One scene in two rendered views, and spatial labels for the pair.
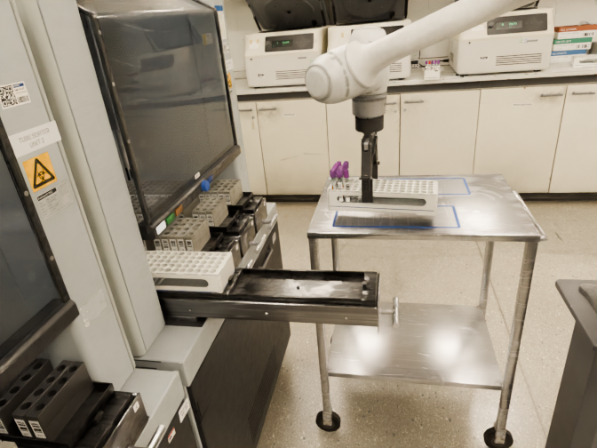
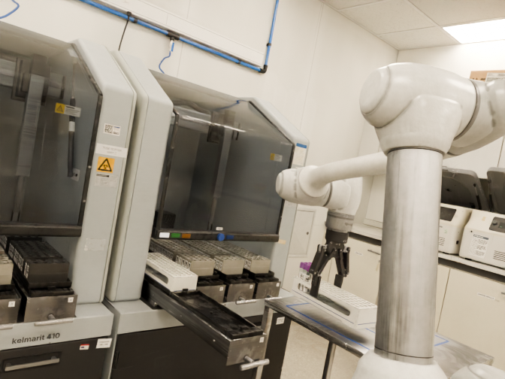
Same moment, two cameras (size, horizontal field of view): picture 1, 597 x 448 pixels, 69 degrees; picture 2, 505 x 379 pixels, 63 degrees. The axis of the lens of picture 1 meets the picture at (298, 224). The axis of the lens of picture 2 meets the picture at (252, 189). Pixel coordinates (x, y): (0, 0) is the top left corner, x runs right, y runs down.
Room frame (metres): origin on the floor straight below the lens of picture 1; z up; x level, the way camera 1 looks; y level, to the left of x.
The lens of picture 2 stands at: (-0.15, -0.76, 1.27)
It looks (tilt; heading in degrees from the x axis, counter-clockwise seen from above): 3 degrees down; 35
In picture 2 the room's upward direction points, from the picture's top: 10 degrees clockwise
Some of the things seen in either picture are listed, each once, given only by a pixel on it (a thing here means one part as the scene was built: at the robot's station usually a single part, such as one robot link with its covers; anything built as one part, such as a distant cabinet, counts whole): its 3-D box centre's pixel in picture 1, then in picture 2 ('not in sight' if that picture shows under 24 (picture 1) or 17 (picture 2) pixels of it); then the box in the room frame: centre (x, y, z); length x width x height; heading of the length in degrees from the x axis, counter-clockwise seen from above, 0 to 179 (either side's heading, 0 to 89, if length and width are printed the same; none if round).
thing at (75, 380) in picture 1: (63, 400); (47, 271); (0.52, 0.40, 0.85); 0.12 x 0.02 x 0.06; 167
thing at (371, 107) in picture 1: (369, 104); (339, 222); (1.14, -0.21, 1.14); 0.09 x 0.09 x 0.06
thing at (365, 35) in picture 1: (366, 60); (342, 189); (1.13, -0.20, 1.25); 0.13 x 0.11 x 0.16; 141
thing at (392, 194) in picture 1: (382, 196); (331, 299); (1.13, -0.24, 0.89); 0.30 x 0.10 x 0.06; 71
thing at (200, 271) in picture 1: (170, 272); (164, 271); (0.91, 0.32, 0.83); 0.30 x 0.10 x 0.06; 77
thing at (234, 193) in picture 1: (234, 193); (258, 265); (1.35, 0.20, 0.85); 0.12 x 0.02 x 0.06; 166
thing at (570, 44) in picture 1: (569, 43); not in sight; (3.19, -2.00, 1.01); 0.23 x 0.12 x 0.08; 76
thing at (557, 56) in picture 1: (563, 54); not in sight; (3.20, -1.98, 0.94); 0.23 x 0.13 x 0.07; 81
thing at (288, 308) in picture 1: (243, 293); (187, 304); (0.87, 0.15, 0.78); 0.73 x 0.14 x 0.09; 77
